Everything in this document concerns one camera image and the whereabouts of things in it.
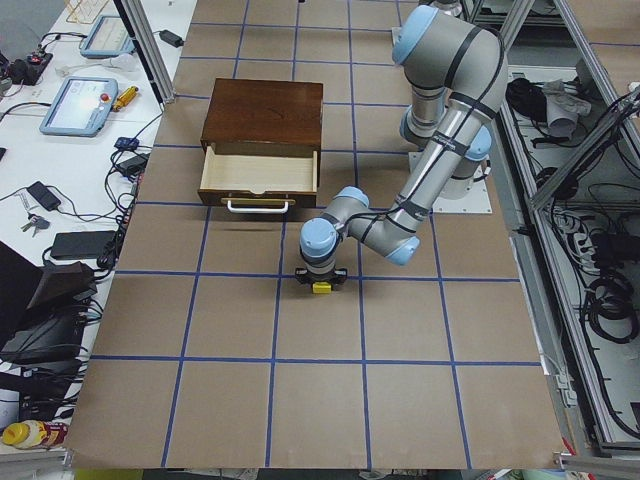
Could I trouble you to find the black power adapter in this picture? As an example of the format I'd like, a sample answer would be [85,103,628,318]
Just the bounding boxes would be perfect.
[159,29,184,48]

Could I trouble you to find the near teach pendant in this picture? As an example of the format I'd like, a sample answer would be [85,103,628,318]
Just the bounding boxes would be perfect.
[39,76,118,137]

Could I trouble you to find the aluminium frame post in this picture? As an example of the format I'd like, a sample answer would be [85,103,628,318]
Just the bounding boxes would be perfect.
[113,0,175,105]

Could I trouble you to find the keys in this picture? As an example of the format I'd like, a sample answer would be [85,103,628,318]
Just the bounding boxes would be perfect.
[21,213,50,236]

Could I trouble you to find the yellow tool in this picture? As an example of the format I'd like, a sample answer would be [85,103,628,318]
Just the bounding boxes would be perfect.
[112,86,139,112]

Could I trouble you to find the dark wooden drawer cabinet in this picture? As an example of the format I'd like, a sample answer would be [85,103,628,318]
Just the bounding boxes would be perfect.
[200,78,324,150]

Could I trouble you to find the black tablet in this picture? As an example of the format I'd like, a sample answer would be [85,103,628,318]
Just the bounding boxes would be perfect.
[50,230,116,260]

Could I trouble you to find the teach pendant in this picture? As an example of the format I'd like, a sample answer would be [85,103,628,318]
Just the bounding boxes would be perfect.
[39,76,118,137]
[79,15,134,58]

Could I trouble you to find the far teach pendant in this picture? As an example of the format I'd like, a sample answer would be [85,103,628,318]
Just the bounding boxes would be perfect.
[79,15,134,58]

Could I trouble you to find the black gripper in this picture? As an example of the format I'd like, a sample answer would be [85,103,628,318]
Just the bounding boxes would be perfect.
[294,268,348,286]

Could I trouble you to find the yellow bottle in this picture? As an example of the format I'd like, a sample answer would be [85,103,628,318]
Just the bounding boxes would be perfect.
[1,420,69,450]

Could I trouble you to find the black smartphone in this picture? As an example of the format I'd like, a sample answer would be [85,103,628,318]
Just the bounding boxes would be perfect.
[27,181,61,211]

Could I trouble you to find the blue small device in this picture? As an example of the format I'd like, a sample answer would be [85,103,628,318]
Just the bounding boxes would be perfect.
[114,137,140,151]

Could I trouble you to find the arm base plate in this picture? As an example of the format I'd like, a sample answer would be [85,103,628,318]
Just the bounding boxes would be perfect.
[432,154,493,214]

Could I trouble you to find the yellow block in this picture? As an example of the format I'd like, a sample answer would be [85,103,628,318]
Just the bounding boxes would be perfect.
[312,282,333,294]

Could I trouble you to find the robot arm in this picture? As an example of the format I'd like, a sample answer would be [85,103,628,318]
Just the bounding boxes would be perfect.
[295,5,508,286]

